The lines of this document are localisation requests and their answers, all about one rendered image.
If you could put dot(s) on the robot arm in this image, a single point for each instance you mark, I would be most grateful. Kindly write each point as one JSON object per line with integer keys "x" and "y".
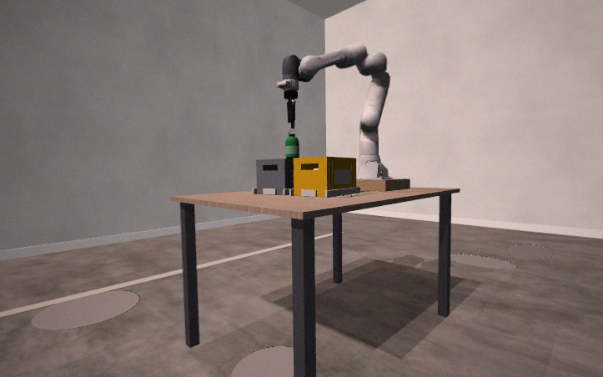
{"x": 295, "y": 70}

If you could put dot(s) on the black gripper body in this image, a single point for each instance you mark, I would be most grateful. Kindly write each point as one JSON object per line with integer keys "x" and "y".
{"x": 290, "y": 94}

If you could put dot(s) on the yellow crate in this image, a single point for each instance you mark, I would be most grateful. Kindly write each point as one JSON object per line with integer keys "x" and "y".
{"x": 333, "y": 173}

